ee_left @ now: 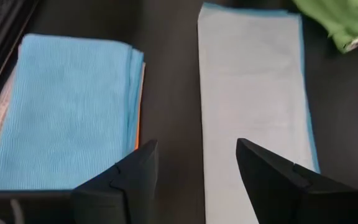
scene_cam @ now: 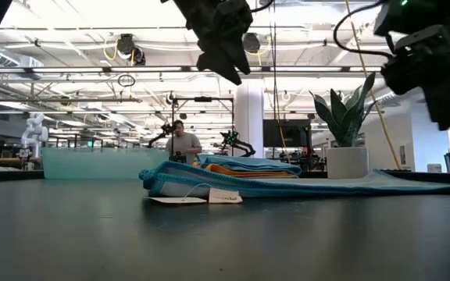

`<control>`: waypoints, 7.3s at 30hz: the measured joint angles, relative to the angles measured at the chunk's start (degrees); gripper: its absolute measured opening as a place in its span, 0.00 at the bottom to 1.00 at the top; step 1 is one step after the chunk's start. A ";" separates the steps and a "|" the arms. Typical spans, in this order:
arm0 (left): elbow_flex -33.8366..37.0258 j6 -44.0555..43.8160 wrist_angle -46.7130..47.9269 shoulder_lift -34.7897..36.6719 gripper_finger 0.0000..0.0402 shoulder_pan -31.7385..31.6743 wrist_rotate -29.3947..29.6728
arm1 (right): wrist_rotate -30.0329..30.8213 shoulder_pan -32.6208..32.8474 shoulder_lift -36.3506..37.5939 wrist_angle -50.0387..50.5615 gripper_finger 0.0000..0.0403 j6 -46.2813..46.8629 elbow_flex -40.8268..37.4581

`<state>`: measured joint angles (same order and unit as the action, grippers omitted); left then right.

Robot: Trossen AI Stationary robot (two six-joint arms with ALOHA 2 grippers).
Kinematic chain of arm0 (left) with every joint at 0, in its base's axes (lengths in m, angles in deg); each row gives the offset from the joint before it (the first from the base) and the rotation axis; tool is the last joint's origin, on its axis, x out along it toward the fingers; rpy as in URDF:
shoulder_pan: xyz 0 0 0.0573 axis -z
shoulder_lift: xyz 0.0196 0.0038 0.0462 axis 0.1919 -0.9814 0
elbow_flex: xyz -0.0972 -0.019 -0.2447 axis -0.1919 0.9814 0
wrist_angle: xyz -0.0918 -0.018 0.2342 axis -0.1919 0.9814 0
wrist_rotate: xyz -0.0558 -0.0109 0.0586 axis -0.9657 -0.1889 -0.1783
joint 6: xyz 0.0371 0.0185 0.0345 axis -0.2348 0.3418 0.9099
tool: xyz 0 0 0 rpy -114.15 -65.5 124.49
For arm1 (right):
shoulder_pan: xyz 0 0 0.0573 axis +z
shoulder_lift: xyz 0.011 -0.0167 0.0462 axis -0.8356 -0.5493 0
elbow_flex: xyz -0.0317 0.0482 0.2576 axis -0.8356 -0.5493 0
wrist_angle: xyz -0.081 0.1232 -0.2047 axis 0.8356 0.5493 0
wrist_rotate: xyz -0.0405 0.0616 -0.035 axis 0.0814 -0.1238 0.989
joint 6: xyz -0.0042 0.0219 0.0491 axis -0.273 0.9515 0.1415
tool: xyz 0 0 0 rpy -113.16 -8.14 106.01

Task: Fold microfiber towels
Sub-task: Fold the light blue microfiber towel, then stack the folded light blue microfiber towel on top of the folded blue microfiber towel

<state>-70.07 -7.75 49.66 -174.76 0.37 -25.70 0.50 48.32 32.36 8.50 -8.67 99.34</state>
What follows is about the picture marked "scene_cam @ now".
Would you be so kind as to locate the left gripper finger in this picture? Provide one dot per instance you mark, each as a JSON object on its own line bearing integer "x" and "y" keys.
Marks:
{"x": 219, "y": 62}
{"x": 238, "y": 54}

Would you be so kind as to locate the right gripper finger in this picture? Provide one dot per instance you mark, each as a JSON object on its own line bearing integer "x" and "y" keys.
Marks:
{"x": 447, "y": 105}

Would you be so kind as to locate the bright blue microfiber towel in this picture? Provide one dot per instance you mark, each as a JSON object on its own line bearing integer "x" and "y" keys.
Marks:
{"x": 248, "y": 162}

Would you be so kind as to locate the pale blue teal-edged towel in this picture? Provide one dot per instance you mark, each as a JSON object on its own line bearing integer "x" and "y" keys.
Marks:
{"x": 287, "y": 185}

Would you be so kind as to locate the small black background robot arm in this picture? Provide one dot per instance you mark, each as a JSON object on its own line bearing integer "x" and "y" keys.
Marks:
{"x": 164, "y": 130}
{"x": 236, "y": 142}

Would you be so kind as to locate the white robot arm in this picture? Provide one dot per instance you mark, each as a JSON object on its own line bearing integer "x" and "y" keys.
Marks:
{"x": 33, "y": 132}

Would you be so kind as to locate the white building pillar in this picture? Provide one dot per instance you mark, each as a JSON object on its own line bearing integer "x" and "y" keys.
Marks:
{"x": 248, "y": 117}

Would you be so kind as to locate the small white bin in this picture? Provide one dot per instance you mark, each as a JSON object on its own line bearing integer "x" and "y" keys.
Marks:
{"x": 434, "y": 168}

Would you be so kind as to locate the person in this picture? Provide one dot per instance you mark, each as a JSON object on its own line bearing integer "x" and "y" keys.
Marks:
{"x": 186, "y": 144}

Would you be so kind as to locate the black monitor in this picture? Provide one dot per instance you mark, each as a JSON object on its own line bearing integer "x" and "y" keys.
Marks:
{"x": 287, "y": 132}

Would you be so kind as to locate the snake plant in white pot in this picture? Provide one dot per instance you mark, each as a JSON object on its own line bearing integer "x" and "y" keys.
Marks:
{"x": 346, "y": 162}

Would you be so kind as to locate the teal plastic bin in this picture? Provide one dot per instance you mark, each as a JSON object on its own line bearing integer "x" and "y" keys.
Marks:
{"x": 104, "y": 164}

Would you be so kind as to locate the white wall panel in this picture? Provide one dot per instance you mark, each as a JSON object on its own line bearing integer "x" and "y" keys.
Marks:
{"x": 404, "y": 154}

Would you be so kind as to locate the black table frame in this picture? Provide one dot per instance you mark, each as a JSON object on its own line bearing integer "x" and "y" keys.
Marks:
{"x": 6, "y": 175}

